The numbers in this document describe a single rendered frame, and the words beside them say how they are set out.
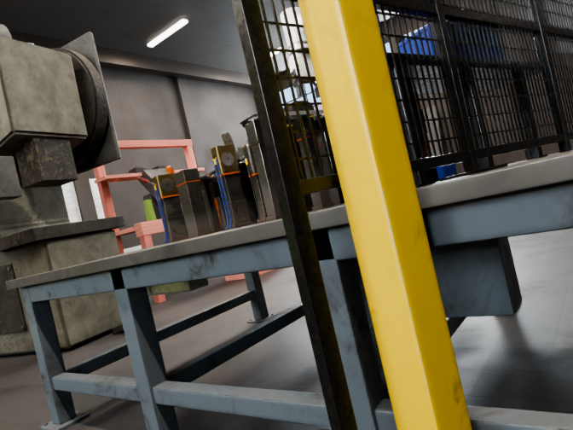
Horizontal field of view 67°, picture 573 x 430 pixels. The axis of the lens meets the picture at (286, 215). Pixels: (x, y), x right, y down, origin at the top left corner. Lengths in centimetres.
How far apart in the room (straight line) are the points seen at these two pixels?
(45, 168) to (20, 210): 57
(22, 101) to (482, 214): 408
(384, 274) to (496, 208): 23
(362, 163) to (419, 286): 24
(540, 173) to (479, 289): 44
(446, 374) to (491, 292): 33
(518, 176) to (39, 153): 408
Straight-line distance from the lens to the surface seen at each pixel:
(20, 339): 469
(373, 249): 81
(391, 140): 82
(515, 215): 85
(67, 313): 418
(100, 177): 629
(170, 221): 237
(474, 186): 82
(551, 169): 80
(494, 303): 116
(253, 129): 126
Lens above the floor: 71
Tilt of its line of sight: level
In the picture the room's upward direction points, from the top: 13 degrees counter-clockwise
